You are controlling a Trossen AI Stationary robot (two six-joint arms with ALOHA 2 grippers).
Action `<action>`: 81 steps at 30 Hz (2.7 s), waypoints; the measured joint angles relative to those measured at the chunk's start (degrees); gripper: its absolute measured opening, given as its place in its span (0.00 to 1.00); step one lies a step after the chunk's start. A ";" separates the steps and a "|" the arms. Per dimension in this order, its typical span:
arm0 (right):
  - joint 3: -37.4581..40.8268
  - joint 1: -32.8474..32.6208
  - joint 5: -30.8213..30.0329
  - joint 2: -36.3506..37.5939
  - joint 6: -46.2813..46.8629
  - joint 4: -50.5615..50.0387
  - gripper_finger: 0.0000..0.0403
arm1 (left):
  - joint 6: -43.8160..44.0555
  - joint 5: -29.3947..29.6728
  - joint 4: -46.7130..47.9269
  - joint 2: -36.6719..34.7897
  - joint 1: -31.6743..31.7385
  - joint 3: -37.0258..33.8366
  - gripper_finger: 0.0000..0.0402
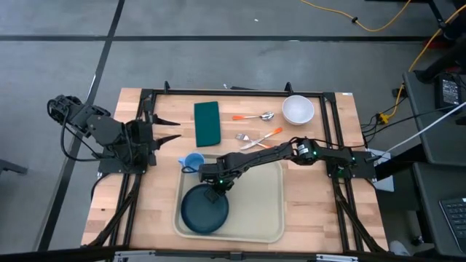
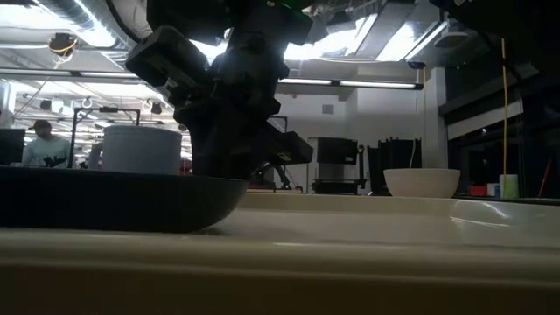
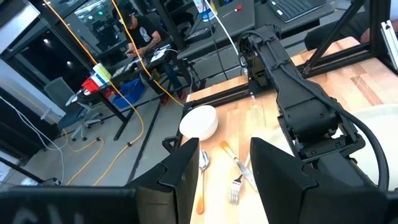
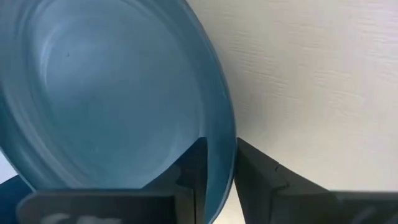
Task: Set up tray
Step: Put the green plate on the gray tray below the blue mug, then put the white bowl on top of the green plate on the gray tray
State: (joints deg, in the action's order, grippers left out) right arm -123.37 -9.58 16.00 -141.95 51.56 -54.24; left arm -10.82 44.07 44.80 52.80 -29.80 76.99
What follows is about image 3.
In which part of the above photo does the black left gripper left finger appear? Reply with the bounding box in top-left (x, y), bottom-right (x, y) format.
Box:
top-left (125, 138), bottom-right (201, 224)

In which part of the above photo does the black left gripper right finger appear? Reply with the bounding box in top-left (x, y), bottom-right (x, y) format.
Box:
top-left (250, 137), bottom-right (319, 224)

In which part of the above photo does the orange-handled metal spoon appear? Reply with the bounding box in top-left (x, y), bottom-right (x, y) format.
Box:
top-left (196, 149), bottom-right (211, 215)

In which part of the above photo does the orange-handled metal knife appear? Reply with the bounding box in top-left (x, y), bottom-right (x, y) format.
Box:
top-left (220, 140), bottom-right (259, 192)

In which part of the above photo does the white bowl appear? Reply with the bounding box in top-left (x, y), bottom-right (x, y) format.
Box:
top-left (179, 105), bottom-right (219, 142)

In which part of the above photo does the black desk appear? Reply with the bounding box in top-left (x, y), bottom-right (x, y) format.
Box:
top-left (76, 43), bottom-right (200, 141)

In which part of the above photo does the blue plastic bin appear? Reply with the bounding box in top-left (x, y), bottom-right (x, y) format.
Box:
top-left (111, 77), bottom-right (146, 109)

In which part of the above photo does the grey desk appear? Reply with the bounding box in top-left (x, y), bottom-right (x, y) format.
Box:
top-left (254, 0), bottom-right (336, 40)
top-left (176, 0), bottom-right (259, 60)

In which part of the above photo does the silver aluminium extrusion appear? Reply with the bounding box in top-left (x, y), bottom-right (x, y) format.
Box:
top-left (381, 20), bottom-right (398, 71)

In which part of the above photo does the black laptop keyboard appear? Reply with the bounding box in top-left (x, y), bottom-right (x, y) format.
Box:
top-left (267, 0), bottom-right (327, 23)

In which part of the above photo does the red container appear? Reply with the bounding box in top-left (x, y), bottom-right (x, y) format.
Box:
top-left (81, 77), bottom-right (101, 93)

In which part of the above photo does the white green paper cup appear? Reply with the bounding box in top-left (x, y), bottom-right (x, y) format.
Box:
top-left (92, 62), bottom-right (112, 83)

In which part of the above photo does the thin tool red knob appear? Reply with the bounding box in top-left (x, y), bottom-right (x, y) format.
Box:
top-left (221, 4), bottom-right (243, 18)

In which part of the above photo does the grey office chair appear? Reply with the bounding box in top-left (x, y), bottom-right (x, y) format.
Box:
top-left (40, 77), bottom-right (105, 142)

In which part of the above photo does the black power supply unit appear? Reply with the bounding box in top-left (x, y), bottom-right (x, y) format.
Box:
top-left (183, 24), bottom-right (218, 44)

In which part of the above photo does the white blue labelled bottle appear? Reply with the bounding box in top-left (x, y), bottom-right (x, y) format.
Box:
top-left (193, 0), bottom-right (218, 22)

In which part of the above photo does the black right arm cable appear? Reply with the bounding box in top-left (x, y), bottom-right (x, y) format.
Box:
top-left (323, 90), bottom-right (390, 191)

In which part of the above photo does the yellow extension cable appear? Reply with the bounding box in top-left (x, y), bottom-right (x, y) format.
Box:
top-left (111, 0), bottom-right (185, 107)
top-left (61, 129), bottom-right (105, 186)
top-left (43, 0), bottom-right (146, 187)

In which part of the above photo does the black aluminium table frame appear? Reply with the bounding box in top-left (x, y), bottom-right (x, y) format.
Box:
top-left (161, 0), bottom-right (398, 153)

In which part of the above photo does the white cable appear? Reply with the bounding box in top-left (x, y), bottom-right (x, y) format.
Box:
top-left (203, 0), bottom-right (240, 57)

